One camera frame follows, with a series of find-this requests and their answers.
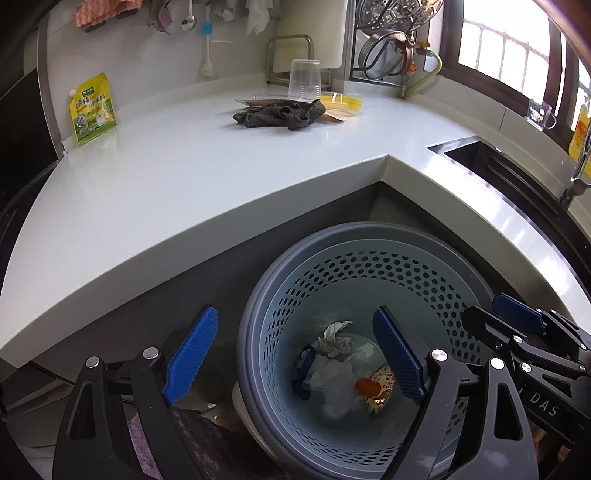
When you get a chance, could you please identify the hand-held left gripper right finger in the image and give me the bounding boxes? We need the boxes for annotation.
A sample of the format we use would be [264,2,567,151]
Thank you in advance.
[372,305,541,480]

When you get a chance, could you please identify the perforated steel steamer plate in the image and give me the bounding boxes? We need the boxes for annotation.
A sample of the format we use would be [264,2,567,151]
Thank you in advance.
[358,0,444,28]

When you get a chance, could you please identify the black range hood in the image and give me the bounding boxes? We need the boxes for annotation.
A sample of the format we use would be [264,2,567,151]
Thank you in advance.
[0,23,65,195]

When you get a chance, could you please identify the clear mug with cartoon print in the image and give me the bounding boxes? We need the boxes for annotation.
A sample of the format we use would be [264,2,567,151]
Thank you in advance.
[526,99,557,131]

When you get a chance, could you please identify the blue plastic strap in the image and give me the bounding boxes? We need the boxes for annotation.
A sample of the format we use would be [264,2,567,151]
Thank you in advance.
[292,346,317,401]

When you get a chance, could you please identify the yellow green hose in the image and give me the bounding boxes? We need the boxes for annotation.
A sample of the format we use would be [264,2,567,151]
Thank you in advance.
[399,48,444,99]

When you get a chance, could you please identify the black wire rack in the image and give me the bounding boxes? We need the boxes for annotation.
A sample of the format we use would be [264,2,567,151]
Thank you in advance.
[348,0,407,88]

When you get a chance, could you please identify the grey purple rag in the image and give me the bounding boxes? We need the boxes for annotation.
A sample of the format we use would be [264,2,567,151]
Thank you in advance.
[145,0,174,35]

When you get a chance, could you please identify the white plastic bag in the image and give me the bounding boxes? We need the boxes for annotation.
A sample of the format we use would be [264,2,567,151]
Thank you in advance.
[307,353,370,416]

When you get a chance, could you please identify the yellow lid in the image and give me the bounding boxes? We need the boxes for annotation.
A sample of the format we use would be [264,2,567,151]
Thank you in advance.
[320,91,364,118]

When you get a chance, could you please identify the glass pan lid brown handle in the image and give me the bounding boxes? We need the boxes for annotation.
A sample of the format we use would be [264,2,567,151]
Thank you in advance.
[360,31,416,81]

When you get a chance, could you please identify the steel faucet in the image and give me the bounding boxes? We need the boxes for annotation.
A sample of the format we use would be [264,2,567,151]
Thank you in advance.
[558,120,591,206]

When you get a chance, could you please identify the white rag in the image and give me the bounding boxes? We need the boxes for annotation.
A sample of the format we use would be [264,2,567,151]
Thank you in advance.
[245,0,271,38]

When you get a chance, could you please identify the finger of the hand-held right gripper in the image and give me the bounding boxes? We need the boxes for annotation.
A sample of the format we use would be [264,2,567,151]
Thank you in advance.
[492,293,591,354]
[462,307,583,380]

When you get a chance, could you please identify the yellow detergent pouch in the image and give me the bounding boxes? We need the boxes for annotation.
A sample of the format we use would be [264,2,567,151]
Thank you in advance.
[69,72,118,147]

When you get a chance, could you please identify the yellow bottle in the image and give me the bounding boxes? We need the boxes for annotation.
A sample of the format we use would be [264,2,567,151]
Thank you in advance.
[569,104,591,178]

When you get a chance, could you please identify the purple fuzzy clothing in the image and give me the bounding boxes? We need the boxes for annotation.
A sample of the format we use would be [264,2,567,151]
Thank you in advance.
[129,406,241,480]

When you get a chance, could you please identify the dark framed window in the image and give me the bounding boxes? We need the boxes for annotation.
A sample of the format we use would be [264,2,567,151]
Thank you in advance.
[441,0,591,139]

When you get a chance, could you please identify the brass gas valve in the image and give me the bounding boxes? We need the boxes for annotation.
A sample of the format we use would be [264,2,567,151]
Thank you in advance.
[402,39,432,88]

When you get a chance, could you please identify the grey perforated trash bin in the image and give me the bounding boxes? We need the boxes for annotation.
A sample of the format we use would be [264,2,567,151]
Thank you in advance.
[235,222,497,480]

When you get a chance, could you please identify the black kitchen sink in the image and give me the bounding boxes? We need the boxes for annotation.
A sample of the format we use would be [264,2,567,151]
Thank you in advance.
[427,138,583,217]

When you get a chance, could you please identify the blue white bottle brush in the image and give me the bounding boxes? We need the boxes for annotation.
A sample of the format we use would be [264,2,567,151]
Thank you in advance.
[198,21,218,78]

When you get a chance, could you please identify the orange red snack wrapper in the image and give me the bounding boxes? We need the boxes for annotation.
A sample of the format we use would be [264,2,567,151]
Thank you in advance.
[369,364,398,416]

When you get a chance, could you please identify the clear plastic cup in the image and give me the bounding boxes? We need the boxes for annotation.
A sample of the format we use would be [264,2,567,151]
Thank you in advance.
[288,58,321,101]

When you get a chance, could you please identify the white cutting board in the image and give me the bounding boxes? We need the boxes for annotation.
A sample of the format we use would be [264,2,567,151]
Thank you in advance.
[277,0,347,70]

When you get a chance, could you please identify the steel cutting board holder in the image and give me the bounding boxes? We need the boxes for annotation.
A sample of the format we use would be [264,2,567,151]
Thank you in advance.
[266,36,331,88]

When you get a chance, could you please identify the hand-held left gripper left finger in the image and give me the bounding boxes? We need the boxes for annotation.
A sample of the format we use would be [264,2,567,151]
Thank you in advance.
[52,305,219,480]

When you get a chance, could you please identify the dark grey cloth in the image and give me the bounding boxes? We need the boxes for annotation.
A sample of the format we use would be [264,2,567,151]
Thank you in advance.
[232,99,326,131]

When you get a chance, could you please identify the printed paper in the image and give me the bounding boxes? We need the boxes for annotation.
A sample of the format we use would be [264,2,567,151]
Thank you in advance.
[316,320,354,358]

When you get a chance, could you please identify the pink dish cloth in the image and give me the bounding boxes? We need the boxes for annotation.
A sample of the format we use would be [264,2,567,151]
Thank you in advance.
[75,0,141,27]

